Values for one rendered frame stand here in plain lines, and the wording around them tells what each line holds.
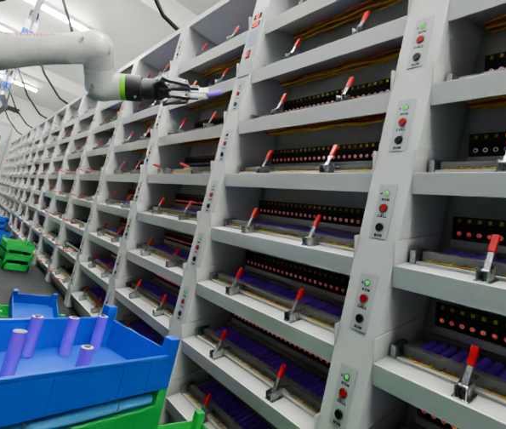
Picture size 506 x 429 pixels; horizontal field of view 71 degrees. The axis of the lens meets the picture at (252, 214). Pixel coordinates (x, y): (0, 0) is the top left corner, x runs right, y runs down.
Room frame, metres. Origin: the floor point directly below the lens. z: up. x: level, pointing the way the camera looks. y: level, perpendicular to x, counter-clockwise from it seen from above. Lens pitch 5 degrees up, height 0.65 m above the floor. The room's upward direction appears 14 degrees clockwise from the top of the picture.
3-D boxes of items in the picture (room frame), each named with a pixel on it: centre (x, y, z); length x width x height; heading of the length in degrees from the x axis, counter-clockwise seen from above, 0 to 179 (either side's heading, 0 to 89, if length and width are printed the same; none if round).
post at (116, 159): (2.47, 0.97, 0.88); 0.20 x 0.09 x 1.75; 129
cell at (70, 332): (0.63, 0.25, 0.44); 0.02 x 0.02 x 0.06
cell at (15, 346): (0.51, 0.27, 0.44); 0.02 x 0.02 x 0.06
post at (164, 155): (1.92, 0.53, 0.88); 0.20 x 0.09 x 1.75; 129
